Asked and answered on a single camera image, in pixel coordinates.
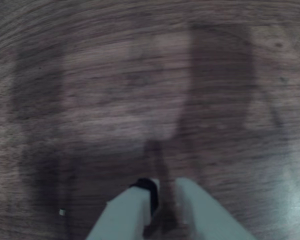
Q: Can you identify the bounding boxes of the gripper white left finger black band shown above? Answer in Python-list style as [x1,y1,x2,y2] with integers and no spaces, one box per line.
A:
[86,177,161,240]

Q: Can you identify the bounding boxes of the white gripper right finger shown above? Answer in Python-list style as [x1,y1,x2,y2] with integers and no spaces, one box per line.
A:
[175,177,256,240]

